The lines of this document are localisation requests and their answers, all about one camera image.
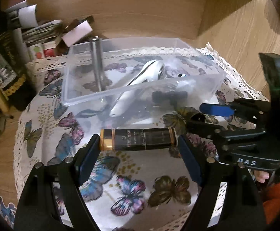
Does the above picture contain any black gold cosmetic tube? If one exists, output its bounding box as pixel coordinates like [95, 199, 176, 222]
[100, 127, 177, 151]

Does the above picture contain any silver metal cylinder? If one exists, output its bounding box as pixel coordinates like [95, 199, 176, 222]
[90, 36, 106, 92]

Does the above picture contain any person's right hand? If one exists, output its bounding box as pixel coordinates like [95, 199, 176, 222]
[253, 168, 280, 184]

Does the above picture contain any blue cartoon sticker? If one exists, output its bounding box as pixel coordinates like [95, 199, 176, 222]
[0, 196, 17, 228]

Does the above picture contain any clear plastic storage box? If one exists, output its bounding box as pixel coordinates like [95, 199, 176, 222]
[61, 37, 226, 128]

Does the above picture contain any butterfly print lace cloth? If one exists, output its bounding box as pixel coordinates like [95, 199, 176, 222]
[12, 42, 270, 231]

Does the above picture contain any white small cardboard box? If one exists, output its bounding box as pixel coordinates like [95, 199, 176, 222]
[62, 21, 93, 47]

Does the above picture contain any red white small box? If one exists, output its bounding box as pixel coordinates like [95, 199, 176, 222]
[42, 41, 58, 57]

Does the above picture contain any dark wine bottle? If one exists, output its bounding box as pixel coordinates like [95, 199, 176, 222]
[0, 11, 36, 111]

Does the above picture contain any stack of papers and booklets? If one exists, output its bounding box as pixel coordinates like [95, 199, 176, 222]
[5, 0, 63, 46]

